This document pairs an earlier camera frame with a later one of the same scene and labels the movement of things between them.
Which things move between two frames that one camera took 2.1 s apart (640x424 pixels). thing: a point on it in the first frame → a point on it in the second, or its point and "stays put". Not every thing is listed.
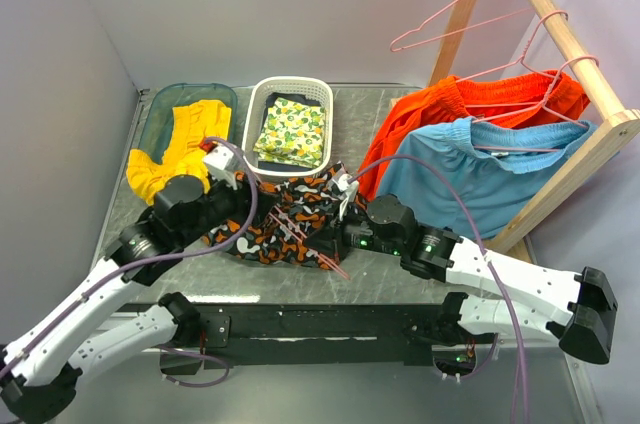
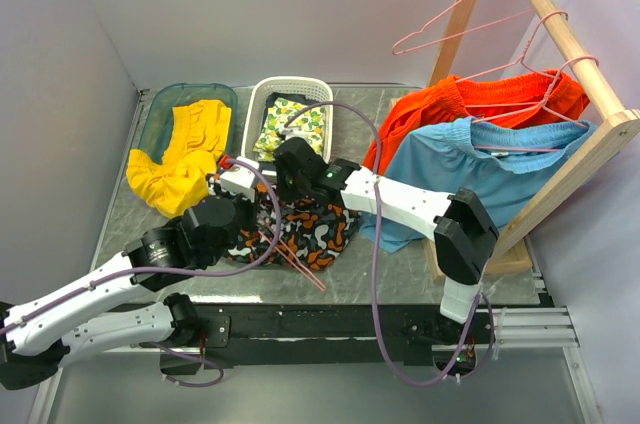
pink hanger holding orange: [517, 61] stays put
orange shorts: [539, 95] stays put
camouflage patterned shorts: [274, 227] stays put
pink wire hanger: [279, 216] → [321, 289]
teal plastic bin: [159, 118] stays put
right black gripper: [330, 240] → [281, 184]
